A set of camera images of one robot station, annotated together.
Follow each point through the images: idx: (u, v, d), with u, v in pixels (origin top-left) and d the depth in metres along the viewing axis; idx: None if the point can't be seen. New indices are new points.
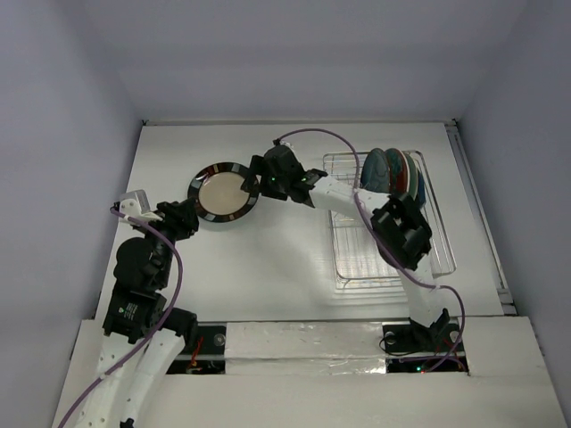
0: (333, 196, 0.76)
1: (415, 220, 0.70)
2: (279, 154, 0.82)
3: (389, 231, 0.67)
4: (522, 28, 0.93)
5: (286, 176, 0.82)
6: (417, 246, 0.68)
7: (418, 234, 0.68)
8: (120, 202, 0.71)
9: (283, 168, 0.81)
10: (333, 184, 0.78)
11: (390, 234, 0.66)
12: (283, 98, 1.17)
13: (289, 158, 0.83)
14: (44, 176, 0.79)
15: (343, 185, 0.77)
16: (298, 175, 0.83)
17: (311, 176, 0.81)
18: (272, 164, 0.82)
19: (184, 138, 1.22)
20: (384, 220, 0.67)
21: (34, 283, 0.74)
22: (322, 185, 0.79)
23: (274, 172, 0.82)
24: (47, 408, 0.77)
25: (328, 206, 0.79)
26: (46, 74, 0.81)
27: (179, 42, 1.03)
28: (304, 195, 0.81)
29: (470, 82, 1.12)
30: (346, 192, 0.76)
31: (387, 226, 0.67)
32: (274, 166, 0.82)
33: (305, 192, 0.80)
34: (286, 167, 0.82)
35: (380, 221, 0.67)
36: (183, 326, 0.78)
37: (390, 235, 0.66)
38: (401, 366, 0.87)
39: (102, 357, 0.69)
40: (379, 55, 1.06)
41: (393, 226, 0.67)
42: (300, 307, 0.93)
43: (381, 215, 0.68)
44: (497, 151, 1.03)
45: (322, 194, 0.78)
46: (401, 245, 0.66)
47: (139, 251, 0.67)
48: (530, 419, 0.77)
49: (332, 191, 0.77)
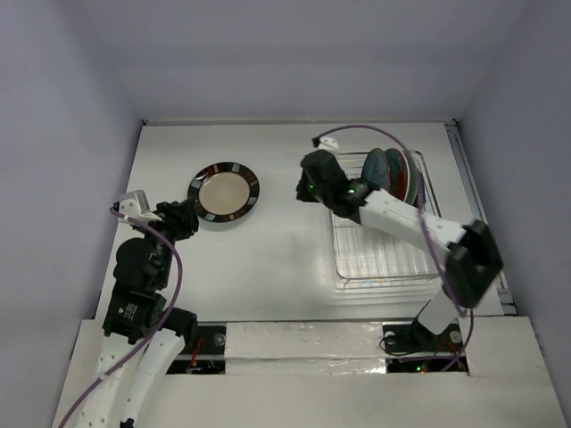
0: (390, 217, 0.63)
1: (494, 258, 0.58)
2: (322, 161, 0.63)
3: (466, 272, 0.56)
4: (521, 28, 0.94)
5: (329, 185, 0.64)
6: (487, 285, 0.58)
7: (491, 275, 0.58)
8: (120, 202, 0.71)
9: (326, 177, 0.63)
10: (389, 201, 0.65)
11: (466, 275, 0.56)
12: (283, 98, 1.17)
13: (332, 163, 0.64)
14: (44, 175, 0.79)
15: (402, 204, 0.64)
16: (343, 185, 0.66)
17: (359, 187, 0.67)
18: (310, 171, 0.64)
19: (184, 138, 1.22)
20: (464, 259, 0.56)
21: (34, 283, 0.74)
22: (376, 201, 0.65)
23: (313, 180, 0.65)
24: (47, 408, 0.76)
25: (378, 225, 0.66)
26: (47, 73, 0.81)
27: (179, 42, 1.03)
28: (351, 209, 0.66)
29: (469, 82, 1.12)
30: (409, 215, 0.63)
31: (465, 267, 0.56)
32: (312, 174, 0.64)
33: (352, 205, 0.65)
34: (329, 176, 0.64)
35: (459, 261, 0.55)
36: (183, 326, 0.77)
37: (467, 277, 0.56)
38: (401, 366, 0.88)
39: (102, 357, 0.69)
40: (379, 56, 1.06)
41: (468, 266, 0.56)
42: (300, 307, 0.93)
43: (460, 252, 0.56)
44: (497, 151, 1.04)
45: (376, 214, 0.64)
46: (474, 287, 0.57)
47: (138, 251, 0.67)
48: (530, 419, 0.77)
49: (389, 210, 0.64)
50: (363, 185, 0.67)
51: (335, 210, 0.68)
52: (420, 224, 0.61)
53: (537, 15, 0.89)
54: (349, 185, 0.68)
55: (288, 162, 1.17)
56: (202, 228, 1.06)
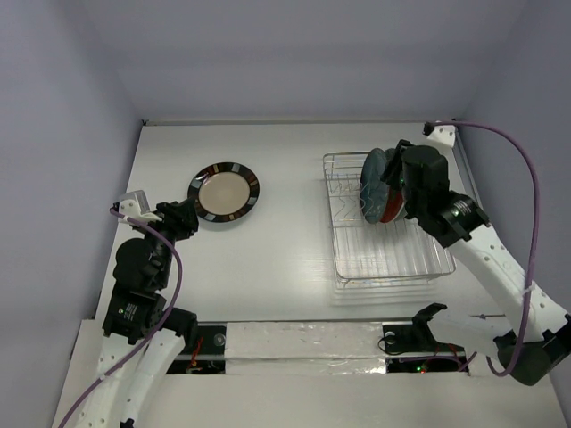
0: (489, 266, 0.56)
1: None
2: (431, 168, 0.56)
3: (547, 366, 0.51)
4: (521, 28, 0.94)
5: (428, 193, 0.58)
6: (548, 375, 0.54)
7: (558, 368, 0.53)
8: (119, 202, 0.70)
9: (428, 184, 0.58)
10: (495, 248, 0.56)
11: (546, 367, 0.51)
12: (283, 98, 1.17)
13: (442, 172, 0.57)
14: (45, 175, 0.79)
15: (508, 259, 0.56)
16: (444, 197, 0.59)
17: (464, 208, 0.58)
18: (415, 172, 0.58)
19: (184, 138, 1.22)
20: (551, 349, 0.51)
21: (34, 283, 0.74)
22: (482, 239, 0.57)
23: (413, 183, 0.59)
24: (48, 408, 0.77)
25: (467, 262, 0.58)
26: (47, 73, 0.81)
27: (180, 42, 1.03)
28: (442, 229, 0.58)
29: (469, 82, 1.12)
30: (514, 277, 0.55)
31: (550, 363, 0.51)
32: (415, 175, 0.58)
33: (447, 225, 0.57)
34: (434, 184, 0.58)
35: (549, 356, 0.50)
36: (183, 326, 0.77)
37: (543, 369, 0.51)
38: (401, 366, 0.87)
39: (102, 357, 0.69)
40: (379, 56, 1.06)
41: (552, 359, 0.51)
42: (300, 307, 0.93)
43: (555, 347, 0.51)
44: (497, 151, 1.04)
45: (475, 255, 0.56)
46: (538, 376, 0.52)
47: (139, 251, 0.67)
48: (530, 419, 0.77)
49: (491, 259, 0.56)
50: (468, 203, 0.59)
51: (424, 223, 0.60)
52: (525, 296, 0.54)
53: (537, 15, 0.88)
54: (451, 199, 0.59)
55: (288, 162, 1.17)
56: (202, 228, 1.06)
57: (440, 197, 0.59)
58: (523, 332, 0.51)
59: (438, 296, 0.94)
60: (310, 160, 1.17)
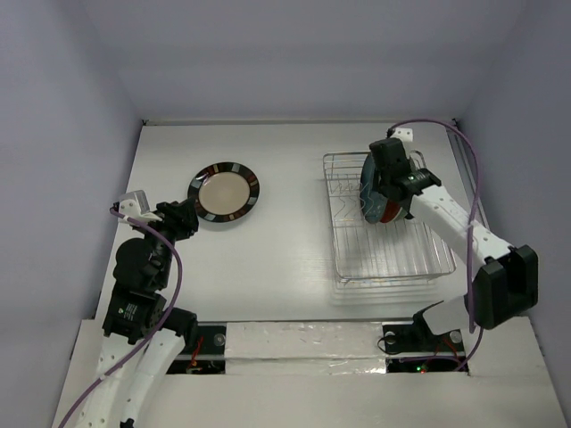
0: (439, 213, 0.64)
1: (528, 288, 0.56)
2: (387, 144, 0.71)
3: (494, 290, 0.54)
4: (521, 28, 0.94)
5: (389, 168, 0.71)
6: (510, 311, 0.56)
7: (517, 301, 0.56)
8: (120, 202, 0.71)
9: (387, 160, 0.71)
10: (443, 201, 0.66)
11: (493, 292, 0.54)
12: (283, 98, 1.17)
13: (397, 150, 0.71)
14: (44, 175, 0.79)
15: (456, 208, 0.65)
16: (405, 171, 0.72)
17: (420, 176, 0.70)
18: (376, 153, 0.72)
19: (184, 138, 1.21)
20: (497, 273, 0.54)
21: (34, 282, 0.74)
22: (433, 194, 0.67)
23: (377, 163, 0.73)
24: (47, 408, 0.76)
25: (426, 218, 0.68)
26: (46, 73, 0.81)
27: (179, 42, 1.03)
28: (404, 193, 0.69)
29: (469, 82, 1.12)
30: (459, 219, 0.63)
31: (495, 285, 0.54)
32: (377, 155, 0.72)
33: (406, 188, 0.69)
34: (392, 158, 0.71)
35: (492, 276, 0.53)
36: (183, 326, 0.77)
37: (492, 294, 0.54)
38: (401, 366, 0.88)
39: (102, 357, 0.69)
40: (379, 56, 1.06)
41: (500, 285, 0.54)
42: (300, 306, 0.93)
43: (496, 268, 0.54)
44: (497, 151, 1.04)
45: (427, 207, 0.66)
46: (496, 308, 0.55)
47: (139, 251, 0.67)
48: (530, 419, 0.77)
49: (440, 208, 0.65)
50: (424, 174, 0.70)
51: (391, 194, 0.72)
52: (466, 230, 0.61)
53: (538, 15, 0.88)
54: (410, 173, 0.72)
55: (288, 162, 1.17)
56: (202, 228, 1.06)
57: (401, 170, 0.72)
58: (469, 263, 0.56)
59: (439, 296, 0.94)
60: (310, 160, 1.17)
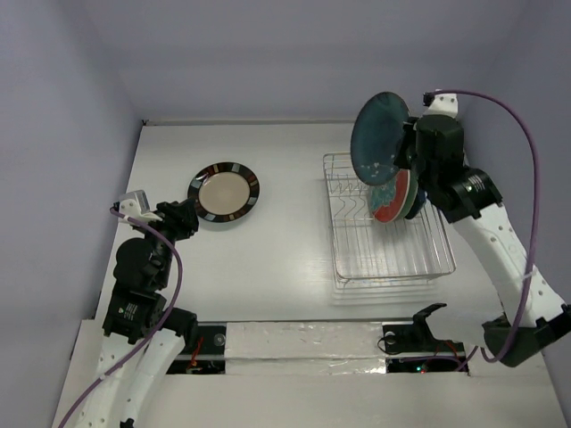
0: (493, 248, 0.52)
1: None
2: (444, 131, 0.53)
3: (535, 352, 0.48)
4: (522, 28, 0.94)
5: (441, 163, 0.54)
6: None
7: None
8: (120, 202, 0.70)
9: (441, 156, 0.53)
10: (503, 232, 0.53)
11: (533, 355, 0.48)
12: (283, 98, 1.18)
13: (457, 144, 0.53)
14: (45, 175, 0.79)
15: (516, 244, 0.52)
16: (458, 169, 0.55)
17: (475, 183, 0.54)
18: (430, 143, 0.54)
19: (185, 138, 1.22)
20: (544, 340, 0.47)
21: (34, 282, 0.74)
22: (492, 218, 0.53)
23: (427, 154, 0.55)
24: (47, 408, 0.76)
25: (474, 243, 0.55)
26: (46, 73, 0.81)
27: (180, 43, 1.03)
28: (454, 204, 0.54)
29: (470, 82, 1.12)
30: (517, 262, 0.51)
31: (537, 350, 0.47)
32: (430, 146, 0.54)
33: (459, 200, 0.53)
34: (446, 153, 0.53)
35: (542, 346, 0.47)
36: (183, 326, 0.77)
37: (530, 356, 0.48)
38: (401, 366, 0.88)
39: (102, 357, 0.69)
40: (379, 56, 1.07)
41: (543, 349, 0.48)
42: (300, 307, 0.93)
43: (546, 334, 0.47)
44: (497, 151, 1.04)
45: (481, 235, 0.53)
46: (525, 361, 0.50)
47: (139, 251, 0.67)
48: (530, 419, 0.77)
49: (497, 242, 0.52)
50: (482, 179, 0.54)
51: (433, 193, 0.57)
52: (524, 282, 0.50)
53: (538, 16, 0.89)
54: (464, 173, 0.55)
55: (288, 162, 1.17)
56: (202, 228, 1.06)
57: (453, 170, 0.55)
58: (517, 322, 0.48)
59: (439, 295, 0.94)
60: (310, 160, 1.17)
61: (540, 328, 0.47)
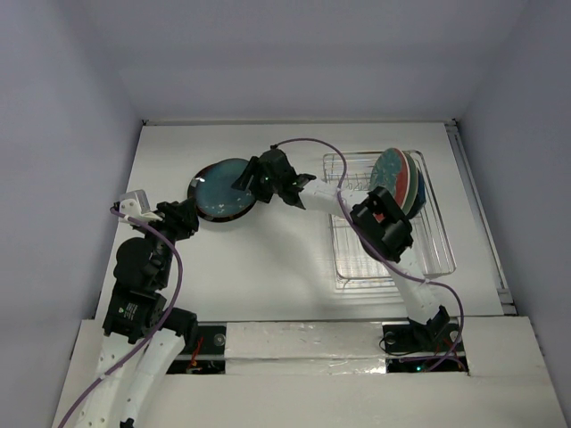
0: (318, 197, 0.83)
1: (395, 217, 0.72)
2: (274, 160, 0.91)
3: (364, 225, 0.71)
4: (522, 28, 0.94)
5: (278, 178, 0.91)
6: (396, 239, 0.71)
7: (397, 228, 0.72)
8: (120, 202, 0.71)
9: (276, 170, 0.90)
10: (319, 185, 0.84)
11: (366, 227, 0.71)
12: (283, 96, 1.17)
13: (282, 162, 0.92)
14: (45, 174, 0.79)
15: (328, 185, 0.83)
16: (290, 178, 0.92)
17: (301, 180, 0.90)
18: (268, 166, 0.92)
19: (185, 138, 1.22)
20: (361, 216, 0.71)
21: (34, 282, 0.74)
22: (310, 185, 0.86)
23: (268, 173, 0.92)
24: (47, 408, 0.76)
25: (317, 206, 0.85)
26: (46, 72, 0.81)
27: (180, 42, 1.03)
28: (295, 199, 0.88)
29: (470, 81, 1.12)
30: (331, 192, 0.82)
31: (363, 222, 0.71)
32: (268, 168, 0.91)
33: (297, 195, 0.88)
34: (280, 170, 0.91)
35: (358, 216, 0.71)
36: (183, 326, 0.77)
37: (368, 230, 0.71)
38: (401, 366, 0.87)
39: (102, 357, 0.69)
40: (379, 55, 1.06)
41: (369, 219, 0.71)
42: (300, 306, 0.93)
43: (358, 208, 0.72)
44: (497, 152, 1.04)
45: (310, 195, 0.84)
46: (381, 240, 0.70)
47: (138, 251, 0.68)
48: (529, 419, 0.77)
49: (318, 192, 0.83)
50: (307, 179, 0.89)
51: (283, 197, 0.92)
52: (334, 195, 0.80)
53: (538, 16, 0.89)
54: (295, 178, 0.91)
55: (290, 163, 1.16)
56: (202, 228, 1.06)
57: (287, 179, 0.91)
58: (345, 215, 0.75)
59: (438, 296, 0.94)
60: (310, 160, 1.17)
61: (355, 209, 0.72)
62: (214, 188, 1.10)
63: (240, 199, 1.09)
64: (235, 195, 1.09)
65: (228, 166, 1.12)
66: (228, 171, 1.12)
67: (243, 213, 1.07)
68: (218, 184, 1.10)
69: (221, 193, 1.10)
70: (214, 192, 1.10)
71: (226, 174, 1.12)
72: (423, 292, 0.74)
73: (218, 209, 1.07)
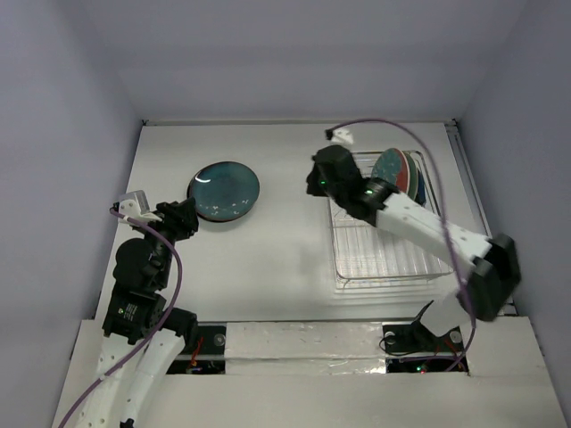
0: (409, 225, 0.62)
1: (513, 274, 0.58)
2: (337, 159, 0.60)
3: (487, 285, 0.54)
4: (522, 28, 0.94)
5: (343, 186, 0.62)
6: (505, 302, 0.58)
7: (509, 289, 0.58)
8: (120, 202, 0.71)
9: (338, 177, 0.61)
10: (409, 207, 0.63)
11: (488, 294, 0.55)
12: (284, 96, 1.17)
13: (348, 164, 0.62)
14: (45, 175, 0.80)
15: (423, 212, 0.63)
16: (359, 184, 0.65)
17: (376, 189, 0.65)
18: (325, 168, 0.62)
19: (185, 138, 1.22)
20: (488, 273, 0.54)
21: (34, 282, 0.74)
22: (396, 203, 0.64)
23: (327, 180, 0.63)
24: (47, 408, 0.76)
25: (395, 229, 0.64)
26: (46, 73, 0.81)
27: (180, 42, 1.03)
28: (367, 212, 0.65)
29: (470, 82, 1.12)
30: (431, 224, 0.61)
31: (487, 282, 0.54)
32: (326, 171, 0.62)
33: (369, 209, 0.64)
34: (343, 176, 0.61)
35: (485, 275, 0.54)
36: (183, 326, 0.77)
37: (488, 292, 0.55)
38: (401, 366, 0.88)
39: (102, 358, 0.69)
40: (379, 55, 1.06)
41: (493, 280, 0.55)
42: (300, 307, 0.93)
43: (484, 265, 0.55)
44: (497, 152, 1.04)
45: (395, 218, 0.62)
46: (495, 302, 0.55)
47: (139, 252, 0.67)
48: (530, 419, 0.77)
49: (409, 218, 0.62)
50: (382, 185, 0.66)
51: (354, 212, 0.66)
52: (443, 233, 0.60)
53: (537, 16, 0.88)
54: (367, 183, 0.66)
55: (292, 163, 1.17)
56: (202, 228, 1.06)
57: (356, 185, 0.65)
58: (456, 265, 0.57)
59: (439, 296, 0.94)
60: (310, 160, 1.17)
61: (479, 265, 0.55)
62: (211, 189, 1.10)
63: (235, 204, 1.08)
64: (229, 199, 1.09)
65: (231, 169, 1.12)
66: (227, 174, 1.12)
67: (236, 219, 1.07)
68: (218, 186, 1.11)
69: (216, 195, 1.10)
70: (210, 192, 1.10)
71: (225, 176, 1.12)
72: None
73: (211, 209, 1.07)
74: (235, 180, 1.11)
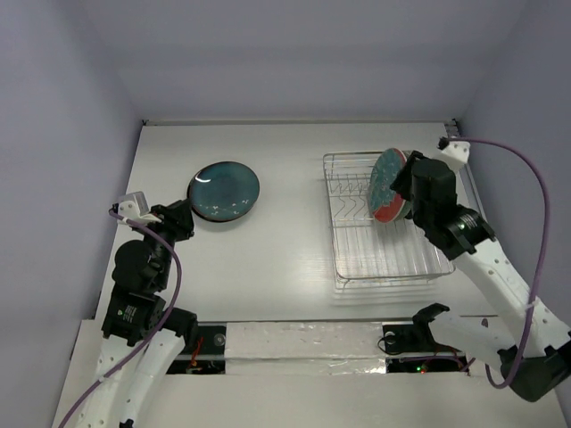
0: (491, 276, 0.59)
1: None
2: (440, 178, 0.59)
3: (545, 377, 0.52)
4: (523, 26, 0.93)
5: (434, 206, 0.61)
6: None
7: None
8: (119, 204, 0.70)
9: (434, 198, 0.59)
10: (500, 259, 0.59)
11: (541, 384, 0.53)
12: (283, 96, 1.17)
13: (449, 186, 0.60)
14: (45, 176, 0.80)
15: (513, 273, 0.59)
16: (452, 211, 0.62)
17: (468, 222, 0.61)
18: (424, 185, 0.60)
19: (185, 139, 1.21)
20: (555, 367, 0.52)
21: (34, 283, 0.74)
22: (490, 250, 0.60)
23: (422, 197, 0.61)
24: (47, 408, 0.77)
25: (471, 272, 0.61)
26: (45, 73, 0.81)
27: (179, 42, 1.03)
28: (449, 242, 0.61)
29: (471, 81, 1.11)
30: (517, 291, 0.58)
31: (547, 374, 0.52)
32: (424, 188, 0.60)
33: (453, 239, 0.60)
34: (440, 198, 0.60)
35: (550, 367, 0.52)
36: (183, 326, 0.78)
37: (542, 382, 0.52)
38: (401, 366, 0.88)
39: (101, 358, 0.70)
40: (379, 54, 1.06)
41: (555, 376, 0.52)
42: (300, 307, 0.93)
43: (556, 358, 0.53)
44: (497, 151, 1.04)
45: (480, 267, 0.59)
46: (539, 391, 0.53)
47: (140, 256, 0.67)
48: (529, 419, 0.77)
49: (494, 271, 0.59)
50: (475, 218, 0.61)
51: (433, 238, 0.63)
52: (526, 310, 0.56)
53: (538, 14, 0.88)
54: (458, 213, 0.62)
55: (292, 163, 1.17)
56: (201, 229, 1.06)
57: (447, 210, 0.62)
58: (525, 340, 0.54)
59: (438, 296, 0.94)
60: (310, 160, 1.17)
61: (551, 357, 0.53)
62: (211, 189, 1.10)
63: (235, 204, 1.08)
64: (228, 199, 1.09)
65: (230, 169, 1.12)
66: (226, 174, 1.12)
67: (236, 219, 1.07)
68: (218, 186, 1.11)
69: (216, 195, 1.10)
70: (210, 192, 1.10)
71: (225, 176, 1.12)
72: (492, 342, 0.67)
73: (211, 209, 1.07)
74: (235, 180, 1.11)
